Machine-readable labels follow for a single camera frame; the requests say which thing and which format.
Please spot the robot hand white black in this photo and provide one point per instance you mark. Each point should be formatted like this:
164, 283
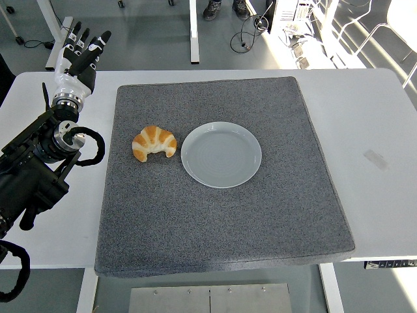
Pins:
70, 83

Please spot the croissant bread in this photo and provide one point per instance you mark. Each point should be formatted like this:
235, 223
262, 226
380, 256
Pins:
153, 137

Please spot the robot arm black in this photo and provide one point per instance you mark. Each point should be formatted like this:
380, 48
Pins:
29, 182

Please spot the light grey round plate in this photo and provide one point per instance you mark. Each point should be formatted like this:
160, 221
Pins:
221, 156

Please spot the grey metal plate with screws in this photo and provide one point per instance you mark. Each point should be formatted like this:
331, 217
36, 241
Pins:
208, 300

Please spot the white desk leg slanted foot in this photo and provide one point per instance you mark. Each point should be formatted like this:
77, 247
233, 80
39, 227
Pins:
58, 45

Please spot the black caster wheel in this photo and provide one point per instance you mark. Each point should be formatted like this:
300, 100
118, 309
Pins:
20, 40

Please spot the white desk leg straight foot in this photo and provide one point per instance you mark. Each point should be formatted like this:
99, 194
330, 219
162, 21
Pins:
194, 39

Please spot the person's foot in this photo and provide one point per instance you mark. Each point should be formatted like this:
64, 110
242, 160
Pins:
212, 9
240, 8

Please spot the grey felt mat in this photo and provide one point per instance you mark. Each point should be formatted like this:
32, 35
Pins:
211, 221

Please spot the white table leg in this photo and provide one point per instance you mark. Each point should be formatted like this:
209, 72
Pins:
332, 290
87, 290

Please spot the white equipment case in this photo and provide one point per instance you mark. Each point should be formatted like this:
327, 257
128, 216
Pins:
290, 11

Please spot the clear tape patch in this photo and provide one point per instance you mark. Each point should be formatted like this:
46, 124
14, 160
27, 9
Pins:
376, 159

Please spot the table height control panel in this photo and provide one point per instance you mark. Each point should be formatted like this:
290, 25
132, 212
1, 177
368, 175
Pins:
391, 264

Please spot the white chair frame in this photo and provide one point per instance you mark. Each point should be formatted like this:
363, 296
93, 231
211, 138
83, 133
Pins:
374, 31

